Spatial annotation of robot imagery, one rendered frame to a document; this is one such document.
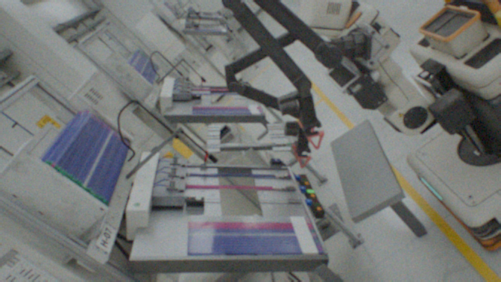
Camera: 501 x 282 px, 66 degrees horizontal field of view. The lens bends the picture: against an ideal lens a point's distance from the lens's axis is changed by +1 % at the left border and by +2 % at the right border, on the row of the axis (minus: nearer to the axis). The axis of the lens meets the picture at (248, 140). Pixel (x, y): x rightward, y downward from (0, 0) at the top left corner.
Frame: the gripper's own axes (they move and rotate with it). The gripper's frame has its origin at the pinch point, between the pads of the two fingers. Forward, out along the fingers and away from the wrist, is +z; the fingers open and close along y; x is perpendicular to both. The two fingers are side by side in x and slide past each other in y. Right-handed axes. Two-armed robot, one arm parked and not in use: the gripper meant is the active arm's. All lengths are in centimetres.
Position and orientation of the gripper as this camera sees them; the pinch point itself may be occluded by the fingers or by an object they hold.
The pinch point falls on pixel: (300, 162)
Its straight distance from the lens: 194.5
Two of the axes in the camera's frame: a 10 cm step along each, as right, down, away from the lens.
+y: 1.2, 4.4, -8.9
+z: -0.9, 9.0, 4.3
